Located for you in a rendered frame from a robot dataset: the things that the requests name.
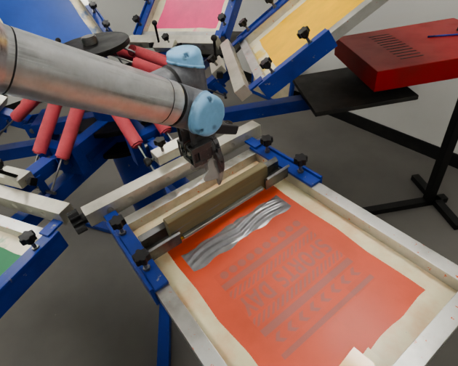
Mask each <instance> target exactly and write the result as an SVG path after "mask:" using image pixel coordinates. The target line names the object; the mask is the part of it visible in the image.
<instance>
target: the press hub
mask: <svg viewBox="0 0 458 366"><path fill-rule="evenodd" d="M129 42H130V39H129V36H128V35H127V34H126V33H122V32H115V31H112V32H102V33H94V34H88V35H85V36H82V37H79V38H75V39H73V40H70V41H67V42H65V43H64V44H66V45H68V46H72V47H75V48H77V49H81V50H84V51H86V52H90V53H92V54H96V55H99V56H101V57H104V58H107V59H108V56H110V55H112V54H115V53H117V52H119V51H121V50H122V49H124V48H125V47H126V46H128V44H129ZM93 114H94V118H87V119H82V121H81V125H80V127H79V132H78V134H80V133H81V132H83V131H84V130H86V129H87V128H88V127H90V126H91V125H92V124H93V123H94V122H96V121H97V120H99V121H108V122H107V123H106V124H105V125H104V126H103V127H102V128H100V129H99V130H98V131H96V132H95V133H94V137H95V139H101V138H109V139H116V142H117V143H116V144H115V145H114V146H112V148H111V149H109V150H108V151H107V152H106V153H105V154H104V155H103V157H104V159H113V161H114V163H115V164H116V168H117V169H118V172H119V174H120V176H121V179H122V181H123V183H124V185H125V184H128V183H130V182H132V181H134V180H136V179H138V178H140V177H141V176H144V175H145V174H147V173H149V172H151V170H150V169H149V168H148V167H147V166H146V165H145V164H142V165H140V166H138V165H137V164H136V163H135V162H134V161H133V158H132V155H131V153H130V151H129V148H128V145H127V143H126V140H125V138H124V135H123V134H122V132H121V130H120V128H119V127H118V126H117V124H116V122H115V121H114V119H113V117H112V116H111V115H107V114H103V113H96V112H93ZM165 195H166V190H165V188H163V189H162V190H159V191H158V192H156V193H154V194H152V195H150V196H148V197H147V198H145V199H143V200H141V201H139V202H137V203H135V204H134V205H133V206H134V209H135V211H137V210H139V209H141V208H143V207H145V206H146V205H148V204H150V203H152V202H153V201H155V200H158V199H159V198H161V197H163V196H165Z"/></svg>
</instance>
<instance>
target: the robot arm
mask: <svg viewBox="0 0 458 366"><path fill-rule="evenodd" d="M166 62H167V63H168V64H167V65H164V66H163V67H162V68H159V69H157V70H155V71H152V72H150V73H149V72H146V71H144V70H140V69H137V68H133V67H131V66H128V65H125V64H122V63H120V62H116V61H113V60H109V59H107V58H104V57H101V56H99V55H96V54H92V53H90V52H86V51H84V50H81V49H77V48H75V47H72V46H68V45H66V44H62V43H60V42H57V41H53V40H51V39H48V38H44V37H42V36H38V35H36V34H33V33H29V32H27V31H24V30H20V29H18V28H14V27H12V26H9V25H5V24H3V23H2V22H1V21H0V94H3V95H7V96H11V97H18V98H23V99H29V100H34V101H38V102H45V103H49V104H53V105H61V106H65V107H72V108H76V109H80V110H88V111H92V112H96V113H103V114H107V115H114V116H118V117H122V118H130V119H134V120H138V121H145V122H149V123H157V124H161V125H165V126H171V127H176V129H177V133H178V137H179V139H177V144H178V147H179V151H180V155H181V157H182V156H183V157H184V159H186V161H188V162H189V163H190V164H192V165H191V166H190V169H191V170H192V171H195V170H198V169H201V168H204V169H205V172H206V173H205V174H204V176H203V179H204V181H205V182H208V181H211V180H214V179H216V180H217V183H218V185H220V184H221V182H222V178H223V174H224V170H225V161H224V158H223V154H222V151H221V148H220V143H219V141H218V139H217V137H216V136H215V134H237V131H238V126H237V125H235V124H234V123H233V122H232V121H229V120H226V121H224V120H223V118H224V116H225V108H224V105H223V102H222V100H221V99H220V98H219V97H218V96H216V95H214V94H211V93H210V92H209V91H208V87H207V82H206V74H205V70H204V68H205V65H204V61H203V57H202V55H201V50H200V49H199V48H198V47H197V46H193V45H181V46H176V47H173V48H171V49H170V50H169V51H168V52H167V53H166ZM180 146H181V147H180ZM181 151H182V152H181ZM212 156H213V158H212Z"/></svg>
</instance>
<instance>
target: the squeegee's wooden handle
mask: <svg viewBox="0 0 458 366"><path fill-rule="evenodd" d="M267 177H268V167H267V166H266V165H265V164H264V163H262V162H261V163H258V164H257V165H256V166H253V167H252V168H250V169H248V170H247V171H245V172H243V173H242V174H239V175H238V176H236V177H234V178H233V179H231V180H230V181H228V182H226V183H224V184H222V185H220V186H219V187H217V188H216V189H214V190H212V191H211V192H208V193H207V194H205V195H203V196H202V197H200V198H198V199H197V200H194V201H193V202H192V203H189V204H188V205H186V206H184V207H183V208H181V209H179V210H178V211H175V212H174V213H172V214H170V215H169V216H167V217H166V218H164V219H163V221H164V225H165V227H166V230H167V233H168V235H169V236H171V235H173V234H174V233H176V232H180V237H182V234H183V233H185V232H187V231H188V230H189V229H191V228H193V227H195V226H196V225H198V224H200V223H201V222H203V221H204V220H206V219H208V218H209V217H210V216H213V215H214V214H216V213H217V212H219V211H221V210H222V209H224V208H226V207H227V206H229V205H230V204H232V203H234V202H236V201H237V200H238V199H240V198H242V197H243V196H245V195H247V194H248V193H250V192H251V191H253V190H255V189H257V188H258V187H260V186H263V187H264V186H265V180H264V179H265V178H267Z"/></svg>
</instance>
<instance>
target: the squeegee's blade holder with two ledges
mask: <svg viewBox="0 0 458 366"><path fill-rule="evenodd" d="M263 190H264V187H263V186H260V187H258V188H257V189H255V190H253V191H251V192H250V193H248V194H247V195H245V196H243V197H242V198H240V199H238V200H237V201H236V202H234V203H232V204H230V205H229V206H227V207H226V208H224V209H222V210H221V211H219V212H217V213H216V214H214V215H213V216H210V217H209V218H208V219H206V220H204V221H203V222H201V223H200V224H198V225H196V226H195V227H193V228H191V229H189V230H188V231H187V232H185V233H183V234H182V236H183V237H184V238H185V239H186V238H187V237H189V236H191V235H192V234H194V233H195V232H197V231H199V230H200V229H202V228H204V227H205V226H206V225H208V224H210V223H212V222H213V221H215V220H216V219H218V218H220V217H221V216H223V215H224V214H226V213H227V212H229V211H231V210H233V209H234V208H235V207H237V206H239V205H241V204H242V203H243V202H245V201H247V200H248V199H250V198H252V197H253V196H255V195H256V194H258V193H259V192H261V191H263Z"/></svg>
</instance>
